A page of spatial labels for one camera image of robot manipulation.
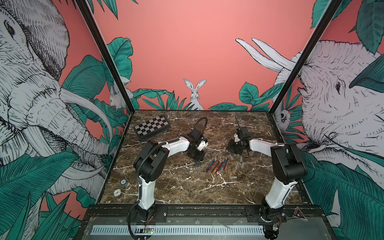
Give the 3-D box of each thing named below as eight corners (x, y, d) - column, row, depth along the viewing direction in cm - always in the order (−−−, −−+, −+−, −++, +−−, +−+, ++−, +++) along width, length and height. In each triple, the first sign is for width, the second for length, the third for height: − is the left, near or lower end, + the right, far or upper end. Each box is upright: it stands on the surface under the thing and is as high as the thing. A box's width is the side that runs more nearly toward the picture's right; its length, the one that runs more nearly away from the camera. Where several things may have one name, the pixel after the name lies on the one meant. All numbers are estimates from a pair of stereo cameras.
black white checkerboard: (140, 141, 104) (138, 138, 101) (135, 130, 110) (133, 126, 107) (170, 128, 112) (169, 124, 109) (164, 118, 119) (163, 114, 115)
